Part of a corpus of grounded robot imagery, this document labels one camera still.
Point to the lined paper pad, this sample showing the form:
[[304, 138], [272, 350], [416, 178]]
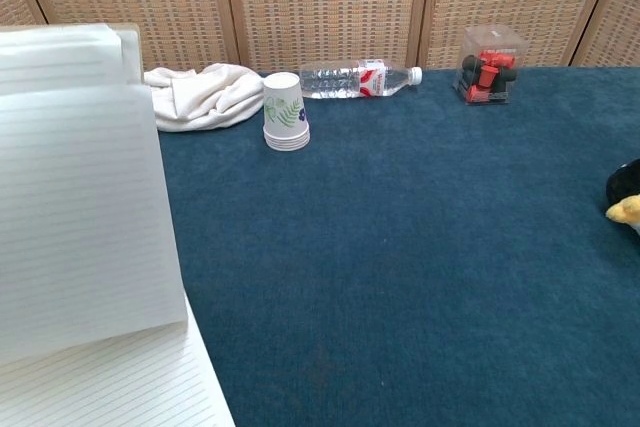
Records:
[[80, 227]]

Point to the leaf print paper cup stack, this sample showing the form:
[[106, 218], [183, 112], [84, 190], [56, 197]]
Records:
[[282, 112]]

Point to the blue felt table cover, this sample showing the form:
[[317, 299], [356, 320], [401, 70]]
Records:
[[400, 247]]

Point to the clear plastic water bottle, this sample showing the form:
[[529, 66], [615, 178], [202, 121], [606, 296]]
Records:
[[340, 79]]

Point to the crumpled white cloth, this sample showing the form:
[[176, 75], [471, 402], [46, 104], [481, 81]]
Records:
[[205, 97]]

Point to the clear box with red toy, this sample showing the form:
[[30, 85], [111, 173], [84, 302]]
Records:
[[487, 72]]

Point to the black white plush doll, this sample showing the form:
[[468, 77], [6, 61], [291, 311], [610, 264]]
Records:
[[625, 192]]

